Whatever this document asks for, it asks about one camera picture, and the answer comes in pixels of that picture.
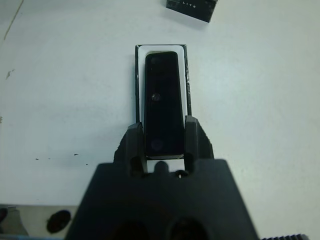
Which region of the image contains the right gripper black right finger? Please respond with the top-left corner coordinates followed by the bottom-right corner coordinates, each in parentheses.
top-left (184, 115), bottom-right (215, 175)

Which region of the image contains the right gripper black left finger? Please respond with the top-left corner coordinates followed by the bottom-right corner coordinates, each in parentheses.
top-left (113, 121), bottom-right (149, 177)

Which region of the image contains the slim black camera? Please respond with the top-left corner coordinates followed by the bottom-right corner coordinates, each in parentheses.
top-left (144, 50), bottom-right (186, 160)

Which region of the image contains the black box with white insert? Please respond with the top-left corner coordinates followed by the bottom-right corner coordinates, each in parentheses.
top-left (134, 43), bottom-right (194, 174)

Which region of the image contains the black box lid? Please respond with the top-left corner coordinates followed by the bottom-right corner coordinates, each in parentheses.
top-left (165, 0), bottom-right (219, 24)

